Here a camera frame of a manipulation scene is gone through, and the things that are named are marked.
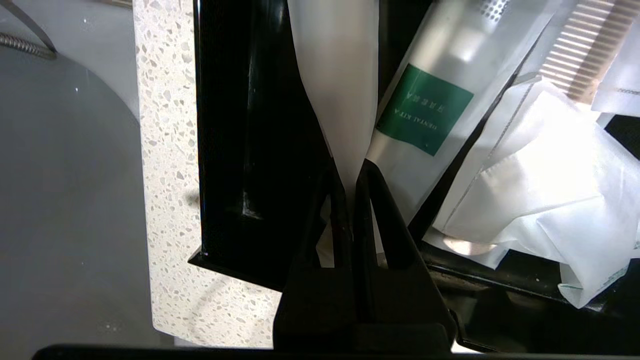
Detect frosted dental kit packet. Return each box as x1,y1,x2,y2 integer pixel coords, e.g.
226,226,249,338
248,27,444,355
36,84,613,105
367,0,563,221
287,0,381,266

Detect metal shower hose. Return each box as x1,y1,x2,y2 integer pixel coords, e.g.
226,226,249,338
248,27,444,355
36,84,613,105
0,32,57,61

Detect white crumpled pouch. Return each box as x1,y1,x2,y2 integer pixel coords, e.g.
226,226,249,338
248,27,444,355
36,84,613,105
425,77,640,308

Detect white bathtub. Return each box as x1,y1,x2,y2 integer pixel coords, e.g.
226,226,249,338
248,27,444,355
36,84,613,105
0,0,151,360

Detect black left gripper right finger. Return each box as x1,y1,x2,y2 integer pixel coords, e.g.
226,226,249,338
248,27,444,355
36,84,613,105
352,159,457,351

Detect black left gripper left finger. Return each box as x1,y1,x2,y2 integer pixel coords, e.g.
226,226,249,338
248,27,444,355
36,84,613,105
274,167,359,348

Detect black box drawer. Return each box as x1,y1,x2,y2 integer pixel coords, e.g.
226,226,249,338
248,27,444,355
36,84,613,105
189,0,640,353

